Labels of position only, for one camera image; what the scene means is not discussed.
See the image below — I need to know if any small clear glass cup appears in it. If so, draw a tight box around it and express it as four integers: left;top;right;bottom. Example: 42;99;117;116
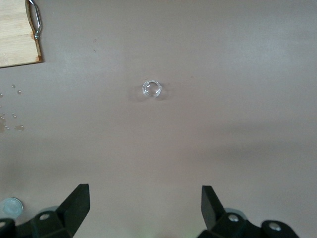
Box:
141;79;163;99

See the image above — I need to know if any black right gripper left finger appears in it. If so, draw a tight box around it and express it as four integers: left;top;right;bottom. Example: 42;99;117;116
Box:
0;183;90;238

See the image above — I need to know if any wooden cutting board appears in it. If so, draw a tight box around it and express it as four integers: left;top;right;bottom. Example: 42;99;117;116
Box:
0;0;44;69

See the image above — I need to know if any spilled liquid puddle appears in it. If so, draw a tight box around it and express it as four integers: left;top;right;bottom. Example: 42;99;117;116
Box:
0;83;25;134

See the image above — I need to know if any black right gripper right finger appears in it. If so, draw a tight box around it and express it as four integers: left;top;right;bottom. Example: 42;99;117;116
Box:
198;185;298;238

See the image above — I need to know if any green sleeved glass bottle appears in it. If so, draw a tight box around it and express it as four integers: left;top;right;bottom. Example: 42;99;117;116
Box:
0;197;23;220

